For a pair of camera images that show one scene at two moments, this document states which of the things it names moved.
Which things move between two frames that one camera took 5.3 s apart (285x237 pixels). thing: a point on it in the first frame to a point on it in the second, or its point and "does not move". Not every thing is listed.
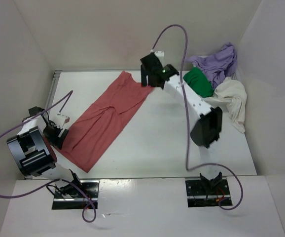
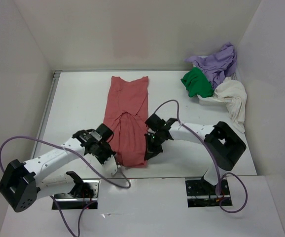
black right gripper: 143,75 to 151,150
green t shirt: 199,82 does not move
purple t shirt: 218,66 does not move
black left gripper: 56,140 to 111,152
